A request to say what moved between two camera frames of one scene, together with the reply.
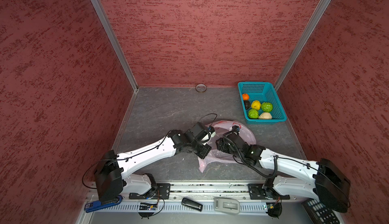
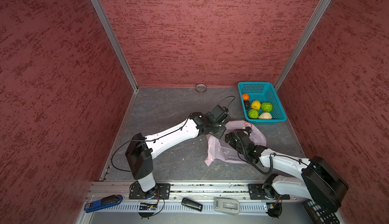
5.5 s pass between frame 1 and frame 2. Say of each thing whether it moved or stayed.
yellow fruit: stayed
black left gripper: moved
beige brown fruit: stayed
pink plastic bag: moved
